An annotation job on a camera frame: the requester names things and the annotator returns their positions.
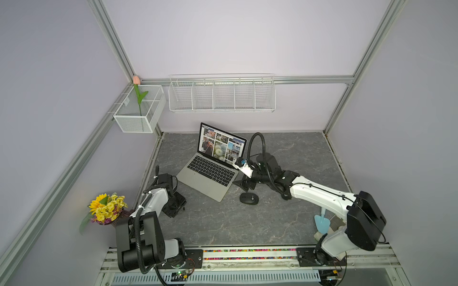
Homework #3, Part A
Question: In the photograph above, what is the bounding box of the white wire wall shelf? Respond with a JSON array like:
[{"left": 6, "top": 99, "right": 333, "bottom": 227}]
[{"left": 168, "top": 73, "right": 276, "bottom": 113}]

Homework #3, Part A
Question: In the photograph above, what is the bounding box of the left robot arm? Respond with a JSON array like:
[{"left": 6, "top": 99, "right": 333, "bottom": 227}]
[{"left": 116, "top": 166, "right": 187, "bottom": 274}]

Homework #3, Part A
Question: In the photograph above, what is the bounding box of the white mesh wall basket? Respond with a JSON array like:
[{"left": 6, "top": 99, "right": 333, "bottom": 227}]
[{"left": 113, "top": 85, "right": 167, "bottom": 133}]

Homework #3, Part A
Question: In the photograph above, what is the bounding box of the silver laptop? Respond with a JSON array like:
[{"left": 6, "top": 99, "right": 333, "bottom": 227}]
[{"left": 177, "top": 122, "right": 247, "bottom": 202}]

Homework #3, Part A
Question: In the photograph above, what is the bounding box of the white vented cable duct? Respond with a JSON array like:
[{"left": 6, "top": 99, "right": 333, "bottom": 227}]
[{"left": 111, "top": 270, "right": 321, "bottom": 286}]

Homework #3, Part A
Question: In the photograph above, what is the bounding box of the black wireless mouse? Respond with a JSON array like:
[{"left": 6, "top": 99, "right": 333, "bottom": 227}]
[{"left": 239, "top": 193, "right": 259, "bottom": 205}]

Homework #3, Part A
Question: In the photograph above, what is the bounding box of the pink artificial tulip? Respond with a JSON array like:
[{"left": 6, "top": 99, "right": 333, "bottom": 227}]
[{"left": 132, "top": 75, "right": 149, "bottom": 116}]

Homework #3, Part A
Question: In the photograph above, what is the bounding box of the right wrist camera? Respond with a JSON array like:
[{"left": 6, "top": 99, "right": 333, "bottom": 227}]
[{"left": 233, "top": 157, "right": 253, "bottom": 178}]

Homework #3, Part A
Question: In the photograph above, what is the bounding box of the beige work glove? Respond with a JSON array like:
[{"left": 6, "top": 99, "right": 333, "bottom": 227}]
[{"left": 314, "top": 216, "right": 345, "bottom": 242}]

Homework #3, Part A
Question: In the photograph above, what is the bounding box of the yellow flower bouquet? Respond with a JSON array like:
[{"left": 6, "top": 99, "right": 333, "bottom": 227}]
[{"left": 79, "top": 193, "right": 131, "bottom": 234}]

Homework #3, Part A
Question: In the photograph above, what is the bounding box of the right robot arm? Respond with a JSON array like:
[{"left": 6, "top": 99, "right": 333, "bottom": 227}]
[{"left": 233, "top": 132, "right": 386, "bottom": 266}]

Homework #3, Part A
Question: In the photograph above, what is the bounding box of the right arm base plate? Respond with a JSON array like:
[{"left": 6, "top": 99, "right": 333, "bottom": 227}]
[{"left": 296, "top": 247, "right": 347, "bottom": 267}]

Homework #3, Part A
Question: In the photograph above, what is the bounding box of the light blue garden trowel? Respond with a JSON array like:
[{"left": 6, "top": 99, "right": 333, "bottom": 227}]
[{"left": 314, "top": 207, "right": 331, "bottom": 235}]

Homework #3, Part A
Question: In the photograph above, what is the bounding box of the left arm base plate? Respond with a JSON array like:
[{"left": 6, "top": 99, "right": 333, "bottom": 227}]
[{"left": 158, "top": 249, "right": 203, "bottom": 270}]

